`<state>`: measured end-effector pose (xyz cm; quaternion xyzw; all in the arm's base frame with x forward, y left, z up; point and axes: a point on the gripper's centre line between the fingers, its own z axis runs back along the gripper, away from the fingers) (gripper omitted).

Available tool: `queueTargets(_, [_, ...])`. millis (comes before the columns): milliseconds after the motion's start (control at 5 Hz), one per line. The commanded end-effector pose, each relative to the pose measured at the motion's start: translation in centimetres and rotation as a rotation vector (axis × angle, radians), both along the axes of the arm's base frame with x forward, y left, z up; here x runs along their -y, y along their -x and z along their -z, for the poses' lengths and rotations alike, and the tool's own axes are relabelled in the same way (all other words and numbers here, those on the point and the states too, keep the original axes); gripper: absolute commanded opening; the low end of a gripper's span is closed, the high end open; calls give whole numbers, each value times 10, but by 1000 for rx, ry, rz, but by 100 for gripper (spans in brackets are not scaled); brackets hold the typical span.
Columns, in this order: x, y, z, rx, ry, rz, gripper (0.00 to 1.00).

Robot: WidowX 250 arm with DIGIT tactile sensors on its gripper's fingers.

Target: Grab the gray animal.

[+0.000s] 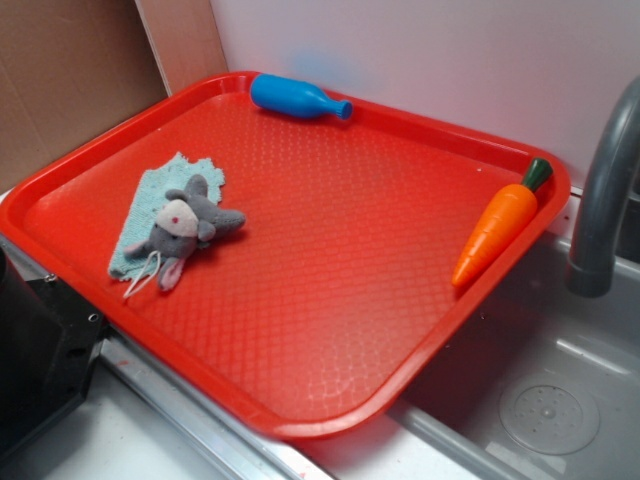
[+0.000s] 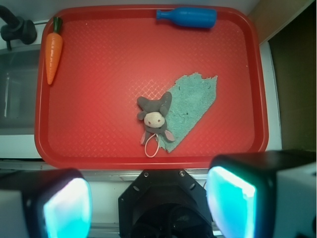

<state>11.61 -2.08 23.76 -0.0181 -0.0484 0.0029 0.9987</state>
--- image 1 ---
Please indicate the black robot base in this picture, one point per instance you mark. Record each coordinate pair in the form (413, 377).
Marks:
(50, 339)

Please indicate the gray plush animal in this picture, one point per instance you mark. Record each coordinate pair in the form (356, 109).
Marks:
(188, 220)

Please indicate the red plastic tray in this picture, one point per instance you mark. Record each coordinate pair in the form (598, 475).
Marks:
(319, 312)

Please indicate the blue plastic bottle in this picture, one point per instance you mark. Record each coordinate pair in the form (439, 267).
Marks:
(296, 98)

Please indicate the light blue knitted cloth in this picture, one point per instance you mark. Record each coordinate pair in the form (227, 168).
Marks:
(149, 198)

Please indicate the orange toy carrot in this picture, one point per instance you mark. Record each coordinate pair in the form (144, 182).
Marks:
(510, 210)

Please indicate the gray plastic sink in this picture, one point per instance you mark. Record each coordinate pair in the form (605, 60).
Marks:
(537, 384)

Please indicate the gray toy faucet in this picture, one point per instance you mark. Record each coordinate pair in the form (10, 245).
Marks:
(607, 223)

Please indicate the brown cardboard panel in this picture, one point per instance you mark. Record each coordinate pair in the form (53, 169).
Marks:
(71, 70)

